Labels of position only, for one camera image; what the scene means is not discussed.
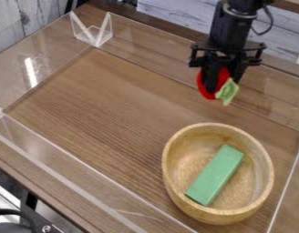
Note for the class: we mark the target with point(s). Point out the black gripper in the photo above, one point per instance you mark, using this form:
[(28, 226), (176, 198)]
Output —
[(211, 57)]

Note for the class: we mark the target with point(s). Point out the red plush strawberry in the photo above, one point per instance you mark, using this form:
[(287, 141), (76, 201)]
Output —
[(226, 89)]

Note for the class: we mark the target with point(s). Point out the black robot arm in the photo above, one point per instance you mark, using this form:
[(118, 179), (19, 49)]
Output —
[(231, 22)]

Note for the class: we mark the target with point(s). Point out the green rectangular block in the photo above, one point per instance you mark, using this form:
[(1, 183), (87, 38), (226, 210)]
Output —
[(214, 176)]

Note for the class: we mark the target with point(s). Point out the wooden oval bowl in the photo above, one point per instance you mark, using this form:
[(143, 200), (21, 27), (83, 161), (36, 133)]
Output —
[(187, 153)]

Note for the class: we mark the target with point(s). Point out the clear acrylic corner bracket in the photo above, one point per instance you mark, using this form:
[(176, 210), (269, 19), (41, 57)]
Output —
[(93, 35)]

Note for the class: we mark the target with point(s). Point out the black metal table mount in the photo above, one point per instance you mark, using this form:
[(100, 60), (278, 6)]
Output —
[(40, 225)]

